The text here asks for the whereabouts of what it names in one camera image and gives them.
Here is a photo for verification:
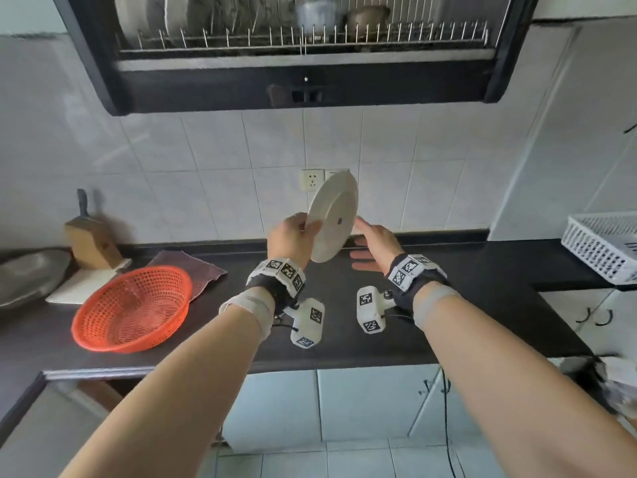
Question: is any person's right hand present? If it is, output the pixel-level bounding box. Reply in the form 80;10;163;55
350;217;407;274

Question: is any person's left hand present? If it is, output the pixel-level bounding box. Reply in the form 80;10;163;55
267;212;323;270

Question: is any white round plate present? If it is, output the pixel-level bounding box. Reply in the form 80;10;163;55
305;170;359;264

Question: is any person's left forearm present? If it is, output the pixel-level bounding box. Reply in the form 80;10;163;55
59;304;263;478

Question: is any person's right forearm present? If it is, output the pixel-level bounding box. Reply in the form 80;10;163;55
424;297;637;478

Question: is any white elastic wristband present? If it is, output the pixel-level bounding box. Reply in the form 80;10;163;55
218;287;275;340
411;283;462;332

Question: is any brown dish cloth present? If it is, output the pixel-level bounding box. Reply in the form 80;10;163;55
147;250;228;304

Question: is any white base cabinet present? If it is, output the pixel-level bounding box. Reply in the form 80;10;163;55
218;364;451;449

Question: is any orange plastic basket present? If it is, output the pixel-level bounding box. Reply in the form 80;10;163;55
71;266;193;353

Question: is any steel pot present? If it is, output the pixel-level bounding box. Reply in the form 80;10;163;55
296;0;339;34

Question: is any brown bowl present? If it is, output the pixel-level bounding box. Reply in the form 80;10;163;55
345;5;392;41

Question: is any wooden knife block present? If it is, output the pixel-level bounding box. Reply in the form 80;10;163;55
64;216;123;271

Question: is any white plastic crate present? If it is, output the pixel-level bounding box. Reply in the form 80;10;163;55
561;211;637;286

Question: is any white cutting board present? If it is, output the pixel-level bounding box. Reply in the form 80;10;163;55
45;259;133;305

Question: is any large white dish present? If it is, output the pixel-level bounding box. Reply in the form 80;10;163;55
164;0;210;45
114;0;168;46

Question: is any dark bag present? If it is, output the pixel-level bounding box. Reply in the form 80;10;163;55
560;354;637;421

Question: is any grey metal pan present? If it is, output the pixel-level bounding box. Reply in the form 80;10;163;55
0;248;73;310

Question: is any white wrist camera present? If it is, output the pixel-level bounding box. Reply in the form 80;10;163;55
356;286;395;335
291;298;325;350

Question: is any black marker wrist strap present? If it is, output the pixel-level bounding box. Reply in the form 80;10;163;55
385;254;452;320
247;258;306;314

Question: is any black wall dish cabinet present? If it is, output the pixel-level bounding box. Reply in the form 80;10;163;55
51;0;541;117

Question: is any metal wire dish rack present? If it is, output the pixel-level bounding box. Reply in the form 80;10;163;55
116;0;491;58

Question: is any black cabinet handle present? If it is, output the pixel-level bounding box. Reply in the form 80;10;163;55
576;307;613;327

